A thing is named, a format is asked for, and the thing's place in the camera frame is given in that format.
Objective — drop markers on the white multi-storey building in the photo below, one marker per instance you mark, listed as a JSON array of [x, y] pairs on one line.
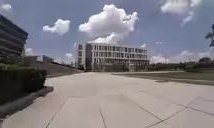
[[111, 56]]

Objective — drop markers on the pale concrete slab plaza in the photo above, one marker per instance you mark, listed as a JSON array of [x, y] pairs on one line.
[[105, 100]]

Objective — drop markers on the row of distant trees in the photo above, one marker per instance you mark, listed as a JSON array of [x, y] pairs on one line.
[[181, 65]]

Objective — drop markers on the grass lawn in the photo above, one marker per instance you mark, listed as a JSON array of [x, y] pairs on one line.
[[181, 76]]

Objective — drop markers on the grey stone kerb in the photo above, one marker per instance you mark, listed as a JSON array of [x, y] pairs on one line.
[[25, 100]]

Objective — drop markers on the dark green trimmed hedge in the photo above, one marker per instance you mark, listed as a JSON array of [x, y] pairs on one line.
[[18, 81]]

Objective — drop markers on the dark stepped building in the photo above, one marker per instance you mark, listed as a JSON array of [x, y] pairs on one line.
[[8, 38]]

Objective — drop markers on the sloped grey wall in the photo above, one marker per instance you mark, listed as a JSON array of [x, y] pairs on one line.
[[55, 68]]

